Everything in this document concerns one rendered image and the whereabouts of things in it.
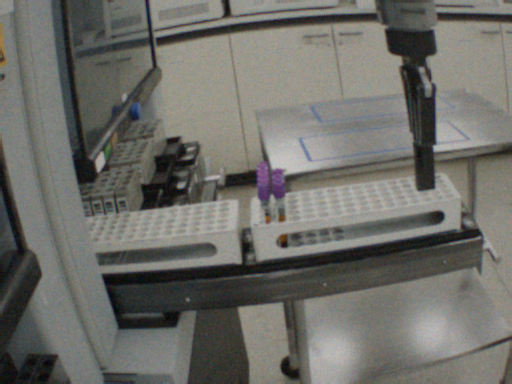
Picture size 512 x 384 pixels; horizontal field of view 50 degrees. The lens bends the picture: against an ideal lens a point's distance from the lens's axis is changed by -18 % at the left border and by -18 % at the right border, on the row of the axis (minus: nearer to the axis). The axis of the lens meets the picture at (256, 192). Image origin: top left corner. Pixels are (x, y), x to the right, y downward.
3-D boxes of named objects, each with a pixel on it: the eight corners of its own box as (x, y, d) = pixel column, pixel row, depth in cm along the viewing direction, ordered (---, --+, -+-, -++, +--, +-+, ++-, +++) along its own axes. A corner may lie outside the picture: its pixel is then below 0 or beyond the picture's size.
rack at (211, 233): (52, 284, 87) (40, 248, 85) (66, 255, 97) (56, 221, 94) (243, 271, 86) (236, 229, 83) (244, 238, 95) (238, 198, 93)
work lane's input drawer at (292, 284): (44, 326, 88) (26, 279, 85) (62, 285, 101) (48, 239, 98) (504, 272, 84) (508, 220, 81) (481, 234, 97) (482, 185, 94)
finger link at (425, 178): (432, 141, 84) (433, 142, 83) (434, 187, 87) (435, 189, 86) (413, 143, 84) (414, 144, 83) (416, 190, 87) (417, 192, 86)
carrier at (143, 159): (146, 169, 124) (141, 141, 122) (156, 168, 124) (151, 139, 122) (136, 192, 114) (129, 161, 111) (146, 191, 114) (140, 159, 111)
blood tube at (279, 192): (292, 260, 86) (286, 182, 81) (280, 263, 86) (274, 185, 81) (288, 254, 87) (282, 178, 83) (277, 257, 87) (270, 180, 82)
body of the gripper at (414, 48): (378, 24, 82) (387, 84, 85) (390, 31, 74) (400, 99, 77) (425, 23, 81) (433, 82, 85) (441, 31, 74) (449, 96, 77)
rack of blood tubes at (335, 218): (257, 270, 86) (250, 228, 83) (257, 237, 95) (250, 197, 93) (461, 236, 84) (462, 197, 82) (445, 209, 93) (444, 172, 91)
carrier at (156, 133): (158, 145, 139) (154, 119, 136) (167, 143, 138) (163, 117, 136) (149, 163, 128) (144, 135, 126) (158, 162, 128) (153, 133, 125)
